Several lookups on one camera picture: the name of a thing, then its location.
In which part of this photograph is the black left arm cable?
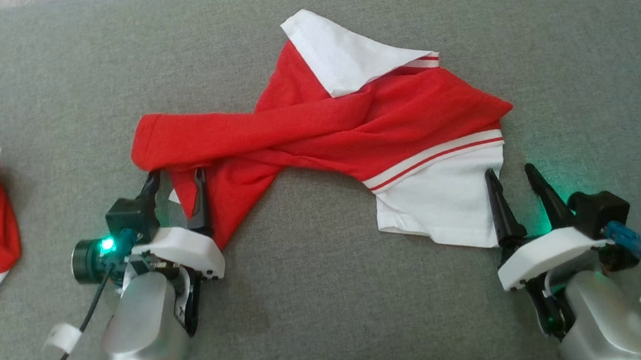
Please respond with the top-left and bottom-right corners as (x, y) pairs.
(6, 261), (129, 360)

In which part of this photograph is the grey fabric sofa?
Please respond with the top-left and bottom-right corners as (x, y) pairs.
(0, 0), (641, 360)

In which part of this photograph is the white cable tape wrap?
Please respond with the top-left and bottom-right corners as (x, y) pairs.
(42, 321), (84, 355)

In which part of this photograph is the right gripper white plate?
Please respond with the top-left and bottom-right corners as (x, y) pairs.
(483, 157), (618, 346)

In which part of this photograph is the red shirt with white sleeves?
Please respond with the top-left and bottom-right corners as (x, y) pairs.
(120, 0), (527, 279)

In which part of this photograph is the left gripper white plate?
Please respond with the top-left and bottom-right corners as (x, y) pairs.
(117, 165), (232, 343)

